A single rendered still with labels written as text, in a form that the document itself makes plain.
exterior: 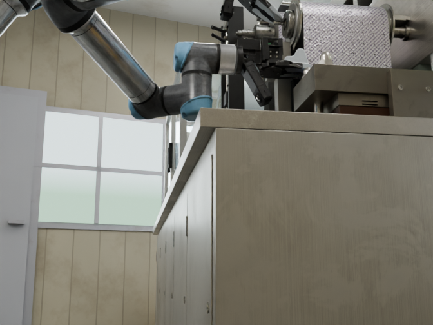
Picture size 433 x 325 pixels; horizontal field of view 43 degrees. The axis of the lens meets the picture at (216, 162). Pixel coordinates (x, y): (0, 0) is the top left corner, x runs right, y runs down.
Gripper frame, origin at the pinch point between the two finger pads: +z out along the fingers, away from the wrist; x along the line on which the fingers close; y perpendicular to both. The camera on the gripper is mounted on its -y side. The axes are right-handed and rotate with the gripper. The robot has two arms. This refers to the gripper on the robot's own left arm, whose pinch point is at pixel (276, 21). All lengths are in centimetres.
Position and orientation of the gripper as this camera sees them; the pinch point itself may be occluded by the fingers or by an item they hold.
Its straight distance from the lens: 156.1
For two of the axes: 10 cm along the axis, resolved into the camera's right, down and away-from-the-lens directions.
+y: 6.3, -7.3, 2.5
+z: 7.6, 6.5, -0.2
